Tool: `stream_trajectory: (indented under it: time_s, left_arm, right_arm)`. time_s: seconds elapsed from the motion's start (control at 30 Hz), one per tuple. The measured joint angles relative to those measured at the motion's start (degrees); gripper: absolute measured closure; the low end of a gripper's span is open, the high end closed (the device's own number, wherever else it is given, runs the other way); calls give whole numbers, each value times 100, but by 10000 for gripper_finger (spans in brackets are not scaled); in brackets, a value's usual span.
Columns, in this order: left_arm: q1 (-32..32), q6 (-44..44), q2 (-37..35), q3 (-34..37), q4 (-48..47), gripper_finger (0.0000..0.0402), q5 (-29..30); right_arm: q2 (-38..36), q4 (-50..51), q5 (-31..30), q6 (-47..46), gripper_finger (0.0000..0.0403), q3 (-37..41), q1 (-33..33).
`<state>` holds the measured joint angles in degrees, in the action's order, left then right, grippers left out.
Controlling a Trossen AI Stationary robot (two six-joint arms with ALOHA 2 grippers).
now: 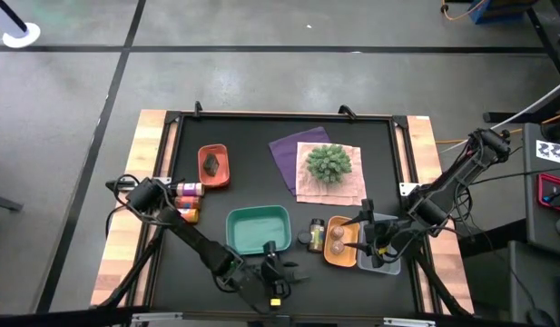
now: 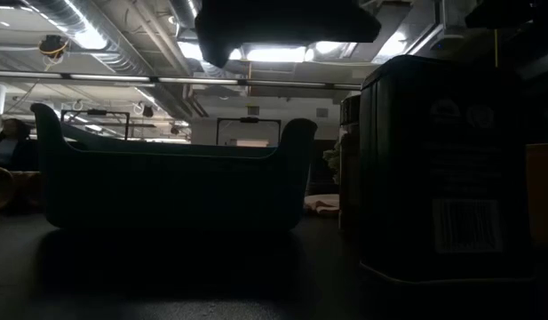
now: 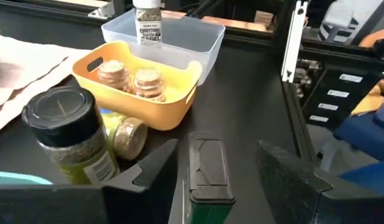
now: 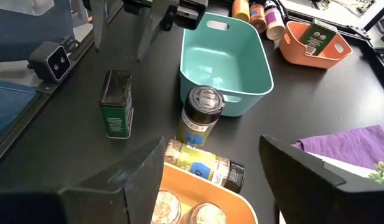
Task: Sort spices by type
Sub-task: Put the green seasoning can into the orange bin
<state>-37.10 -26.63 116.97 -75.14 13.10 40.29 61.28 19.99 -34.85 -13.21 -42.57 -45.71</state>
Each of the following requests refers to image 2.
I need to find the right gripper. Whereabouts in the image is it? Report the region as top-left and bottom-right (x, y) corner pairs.
(194, 0), (382, 68)

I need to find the teal plastic bin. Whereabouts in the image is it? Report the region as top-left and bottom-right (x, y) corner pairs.
(29, 102), (319, 232)

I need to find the black square tin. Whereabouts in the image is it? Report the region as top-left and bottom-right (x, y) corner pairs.
(359, 55), (536, 284)

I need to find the yellow-orange plastic bin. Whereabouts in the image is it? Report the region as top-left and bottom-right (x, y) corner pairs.
(524, 142), (548, 248)

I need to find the ceiling light panel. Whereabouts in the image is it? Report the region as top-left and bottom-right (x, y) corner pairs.
(178, 41), (243, 61)
(245, 45), (307, 64)

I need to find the pink cloth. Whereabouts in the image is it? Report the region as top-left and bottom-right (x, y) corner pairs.
(302, 193), (341, 218)

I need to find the person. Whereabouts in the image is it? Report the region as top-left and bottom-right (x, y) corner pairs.
(0, 117), (37, 172)

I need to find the round silver duct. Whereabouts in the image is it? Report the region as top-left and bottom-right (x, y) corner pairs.
(168, 0), (202, 30)

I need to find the long horizontal metal rail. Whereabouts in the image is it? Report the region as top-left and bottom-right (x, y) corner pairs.
(0, 69), (361, 92)

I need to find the black rectangular frame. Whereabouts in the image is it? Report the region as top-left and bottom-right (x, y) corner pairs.
(216, 116), (282, 147)

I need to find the yellow black cable reel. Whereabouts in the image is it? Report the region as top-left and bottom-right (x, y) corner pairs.
(37, 34), (71, 60)

